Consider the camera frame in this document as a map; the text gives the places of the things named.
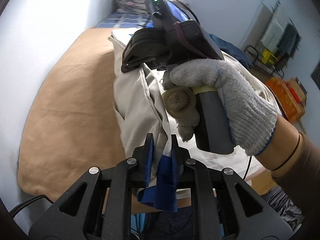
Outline right hand grey knit glove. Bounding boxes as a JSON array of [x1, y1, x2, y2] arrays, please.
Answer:
[[162, 59, 278, 156]]

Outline blue plaid bed sheet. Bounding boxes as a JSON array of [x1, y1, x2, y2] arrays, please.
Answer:
[[97, 10, 153, 28]]

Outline grey and blue work jacket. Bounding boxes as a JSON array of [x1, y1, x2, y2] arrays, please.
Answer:
[[109, 28, 281, 212]]

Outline striped grey fabric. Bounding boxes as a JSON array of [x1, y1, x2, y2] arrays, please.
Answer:
[[261, 186, 304, 231]]

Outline dark navy clothes pile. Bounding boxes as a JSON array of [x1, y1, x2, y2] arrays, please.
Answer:
[[210, 34, 253, 69]]

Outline right forearm brown sleeve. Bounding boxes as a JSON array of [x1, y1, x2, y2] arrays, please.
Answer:
[[254, 115, 320, 230]]

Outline orange storage box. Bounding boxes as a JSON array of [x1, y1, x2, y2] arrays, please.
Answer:
[[265, 77, 305, 123]]

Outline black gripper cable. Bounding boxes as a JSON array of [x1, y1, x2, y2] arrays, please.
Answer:
[[9, 194, 54, 218]]

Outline tan bed blanket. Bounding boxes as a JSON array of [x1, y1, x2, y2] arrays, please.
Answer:
[[17, 27, 276, 214]]

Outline black metal rack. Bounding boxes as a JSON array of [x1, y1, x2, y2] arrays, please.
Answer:
[[244, 45, 285, 79]]

